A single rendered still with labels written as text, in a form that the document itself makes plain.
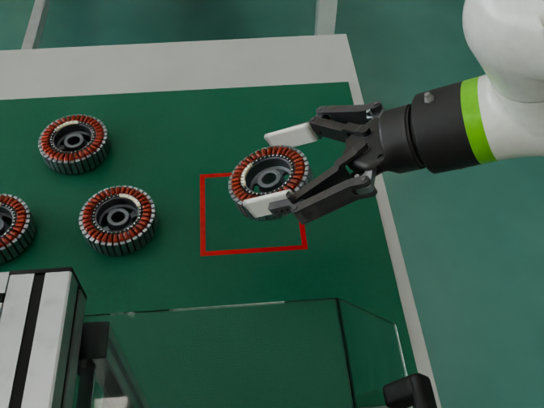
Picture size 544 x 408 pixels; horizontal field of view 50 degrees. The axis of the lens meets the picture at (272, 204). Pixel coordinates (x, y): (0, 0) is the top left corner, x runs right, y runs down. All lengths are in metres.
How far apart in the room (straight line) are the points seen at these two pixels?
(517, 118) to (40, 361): 0.46
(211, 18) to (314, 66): 1.49
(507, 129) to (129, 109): 0.70
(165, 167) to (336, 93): 0.35
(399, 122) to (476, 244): 1.26
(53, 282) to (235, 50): 0.83
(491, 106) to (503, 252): 1.30
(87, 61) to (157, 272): 0.52
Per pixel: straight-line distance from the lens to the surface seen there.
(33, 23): 2.40
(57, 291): 0.45
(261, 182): 0.78
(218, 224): 0.91
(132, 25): 2.64
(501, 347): 1.74
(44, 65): 1.26
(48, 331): 0.44
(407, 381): 0.47
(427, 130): 0.64
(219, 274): 0.86
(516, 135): 0.63
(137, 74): 1.18
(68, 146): 1.03
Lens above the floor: 1.48
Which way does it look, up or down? 52 degrees down
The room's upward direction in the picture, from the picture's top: straight up
